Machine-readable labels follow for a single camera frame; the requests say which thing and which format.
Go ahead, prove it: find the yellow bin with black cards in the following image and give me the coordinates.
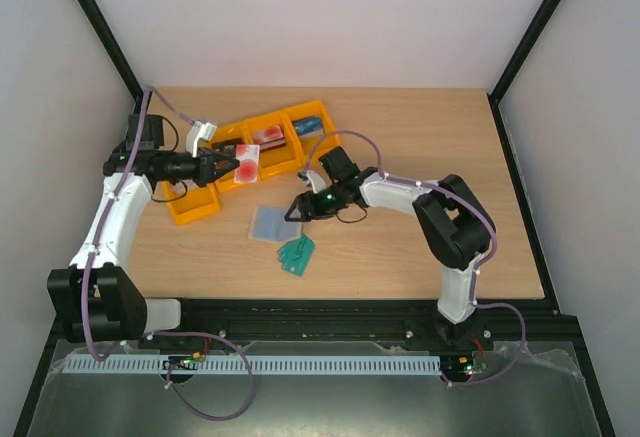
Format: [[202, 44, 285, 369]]
[[206, 123, 260, 192]]

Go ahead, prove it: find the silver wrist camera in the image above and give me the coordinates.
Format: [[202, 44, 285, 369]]
[[185, 120, 217, 157], [297, 170, 327, 194]]

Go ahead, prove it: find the teal VIP card stack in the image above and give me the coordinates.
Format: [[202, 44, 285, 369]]
[[277, 234, 315, 277]]

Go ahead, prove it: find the white red-dot credit card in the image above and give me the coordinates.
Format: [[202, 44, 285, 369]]
[[234, 144, 260, 184]]

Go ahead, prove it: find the beige leather card holder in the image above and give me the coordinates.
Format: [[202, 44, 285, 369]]
[[248, 206, 305, 244]]

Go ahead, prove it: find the left black frame post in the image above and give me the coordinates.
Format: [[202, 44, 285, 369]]
[[76, 0, 143, 101]]

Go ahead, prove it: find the yellow bin with red cards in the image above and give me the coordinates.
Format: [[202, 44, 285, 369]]
[[244, 110, 304, 180]]

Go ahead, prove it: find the black card stack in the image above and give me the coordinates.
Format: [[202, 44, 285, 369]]
[[211, 138, 244, 157]]

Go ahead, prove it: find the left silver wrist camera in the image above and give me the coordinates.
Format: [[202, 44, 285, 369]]
[[185, 120, 217, 157]]

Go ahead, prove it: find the white slotted cable duct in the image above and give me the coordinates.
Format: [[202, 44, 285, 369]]
[[62, 355, 441, 376]]

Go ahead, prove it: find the blue card stack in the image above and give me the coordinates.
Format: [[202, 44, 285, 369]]
[[292, 115, 324, 140]]

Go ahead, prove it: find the black frame post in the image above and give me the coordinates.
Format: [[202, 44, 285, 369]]
[[76, 0, 143, 101], [488, 0, 589, 103]]

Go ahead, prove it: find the black aluminium frame rail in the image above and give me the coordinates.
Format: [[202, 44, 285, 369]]
[[54, 298, 576, 353]]

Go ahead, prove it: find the yellow bin with blue cards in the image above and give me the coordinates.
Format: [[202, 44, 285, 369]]
[[283, 100, 340, 164]]

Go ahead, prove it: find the yellow bin with pink cards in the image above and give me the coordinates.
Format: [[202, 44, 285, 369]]
[[161, 182, 221, 225]]

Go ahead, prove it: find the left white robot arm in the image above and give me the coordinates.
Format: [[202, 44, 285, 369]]
[[47, 114, 239, 343]]

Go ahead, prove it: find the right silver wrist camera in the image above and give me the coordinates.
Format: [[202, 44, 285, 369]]
[[297, 170, 327, 194]]

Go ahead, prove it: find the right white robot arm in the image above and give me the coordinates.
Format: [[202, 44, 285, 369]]
[[284, 146, 497, 349]]

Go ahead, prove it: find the right black frame post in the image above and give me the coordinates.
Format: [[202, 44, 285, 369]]
[[488, 0, 589, 103]]

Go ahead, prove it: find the red card stack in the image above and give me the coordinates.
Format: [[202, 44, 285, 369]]
[[251, 125, 286, 152]]

